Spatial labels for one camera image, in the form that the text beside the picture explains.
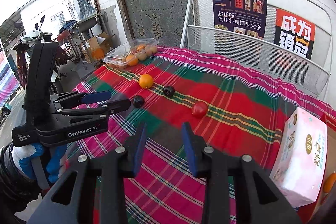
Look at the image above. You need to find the dark plum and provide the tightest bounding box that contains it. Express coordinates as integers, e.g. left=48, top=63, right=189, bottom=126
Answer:
left=163, top=85, right=175, bottom=98
left=132, top=95, right=145, bottom=108

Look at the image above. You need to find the small orange back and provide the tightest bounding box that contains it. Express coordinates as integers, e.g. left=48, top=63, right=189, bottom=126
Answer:
left=138, top=74, right=154, bottom=89

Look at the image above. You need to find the large orange tangerine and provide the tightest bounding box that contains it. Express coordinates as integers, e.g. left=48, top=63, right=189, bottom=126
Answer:
left=323, top=172, right=336, bottom=194

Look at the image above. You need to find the red tomato back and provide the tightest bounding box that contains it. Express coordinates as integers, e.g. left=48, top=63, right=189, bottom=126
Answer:
left=191, top=102, right=209, bottom=119

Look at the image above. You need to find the blue gloved left hand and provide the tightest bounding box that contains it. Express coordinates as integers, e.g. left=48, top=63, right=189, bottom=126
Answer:
left=11, top=143, right=67, bottom=183

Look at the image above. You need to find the red cardboard tray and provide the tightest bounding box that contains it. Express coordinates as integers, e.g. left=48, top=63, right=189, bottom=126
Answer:
left=297, top=114, right=335, bottom=223

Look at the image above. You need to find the white tissue pack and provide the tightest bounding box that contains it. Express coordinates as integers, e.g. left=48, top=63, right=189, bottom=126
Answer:
left=269, top=107, right=327, bottom=207

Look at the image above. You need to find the cardboard box on floor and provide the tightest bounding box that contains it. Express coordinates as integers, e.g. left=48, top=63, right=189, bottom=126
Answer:
left=80, top=32, right=113, bottom=62

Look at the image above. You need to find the clear plastic fruit container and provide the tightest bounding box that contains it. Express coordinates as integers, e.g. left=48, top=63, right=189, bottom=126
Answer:
left=103, top=38, right=159, bottom=68

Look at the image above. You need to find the scooter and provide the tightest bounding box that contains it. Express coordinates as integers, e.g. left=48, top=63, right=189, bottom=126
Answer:
left=11, top=14, right=69, bottom=96

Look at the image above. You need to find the metal workbench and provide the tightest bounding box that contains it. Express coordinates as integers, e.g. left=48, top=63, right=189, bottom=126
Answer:
left=56, top=0, right=106, bottom=69

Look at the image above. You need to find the plaid tablecloth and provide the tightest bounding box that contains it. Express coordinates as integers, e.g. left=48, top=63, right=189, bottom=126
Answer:
left=67, top=47, right=335, bottom=223

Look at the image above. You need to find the dark cookbook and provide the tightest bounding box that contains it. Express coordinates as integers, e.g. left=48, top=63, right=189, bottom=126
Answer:
left=213, top=0, right=267, bottom=39

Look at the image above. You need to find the white metal mesh rack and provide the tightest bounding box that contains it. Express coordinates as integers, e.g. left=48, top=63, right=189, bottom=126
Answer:
left=181, top=0, right=335, bottom=100

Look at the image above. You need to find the red black book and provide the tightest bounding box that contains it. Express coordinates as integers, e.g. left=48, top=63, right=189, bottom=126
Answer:
left=274, top=9, right=315, bottom=59

